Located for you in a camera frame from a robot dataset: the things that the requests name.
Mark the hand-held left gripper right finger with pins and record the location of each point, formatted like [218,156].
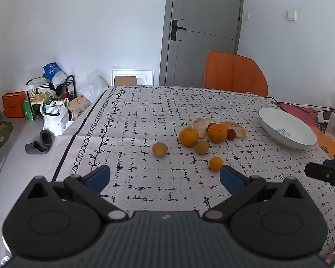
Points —
[231,178]

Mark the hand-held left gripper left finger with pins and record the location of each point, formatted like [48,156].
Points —
[99,177]

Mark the small orange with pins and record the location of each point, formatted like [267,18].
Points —
[215,164]

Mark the brown longan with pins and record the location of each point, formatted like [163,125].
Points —
[202,147]
[159,149]

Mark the red lychee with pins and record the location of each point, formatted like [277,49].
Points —
[231,134]

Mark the large orange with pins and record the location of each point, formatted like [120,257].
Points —
[189,136]
[217,133]

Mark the white bowl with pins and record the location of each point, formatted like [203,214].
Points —
[284,125]

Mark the white power adapter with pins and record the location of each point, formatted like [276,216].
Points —
[321,116]

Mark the small dark red fruit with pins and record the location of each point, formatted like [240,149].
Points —
[210,125]

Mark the peeled orange peel left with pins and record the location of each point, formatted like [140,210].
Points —
[201,124]

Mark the orange red printed table mat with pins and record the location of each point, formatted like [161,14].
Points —
[301,110]

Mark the dark slipper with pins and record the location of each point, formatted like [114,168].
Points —
[46,138]

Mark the white tote bag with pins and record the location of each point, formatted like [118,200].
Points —
[54,122]

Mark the grey slipper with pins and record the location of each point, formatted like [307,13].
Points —
[35,148]

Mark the paper bag with red print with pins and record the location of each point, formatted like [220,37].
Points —
[78,103]

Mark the white black patterned tablecloth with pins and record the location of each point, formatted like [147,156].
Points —
[156,111]

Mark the clear plastic bag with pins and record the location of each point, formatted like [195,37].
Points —
[93,89]

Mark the black metal rack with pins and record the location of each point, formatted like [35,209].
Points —
[72,85]

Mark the green box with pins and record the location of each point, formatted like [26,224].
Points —
[28,111]

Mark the yellow slippers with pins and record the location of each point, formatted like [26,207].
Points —
[40,97]

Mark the brown cardboard piece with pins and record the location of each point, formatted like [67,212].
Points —
[125,80]

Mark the orange chair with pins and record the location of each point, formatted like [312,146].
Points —
[234,72]

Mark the white framed board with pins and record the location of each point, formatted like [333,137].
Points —
[132,72]

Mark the orange box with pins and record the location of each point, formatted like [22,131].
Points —
[14,104]

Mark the blue white plastic bag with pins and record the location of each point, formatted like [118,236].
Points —
[54,74]

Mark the grey door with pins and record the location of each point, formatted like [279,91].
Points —
[206,11]

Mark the white light switch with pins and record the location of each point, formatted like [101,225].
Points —
[291,15]

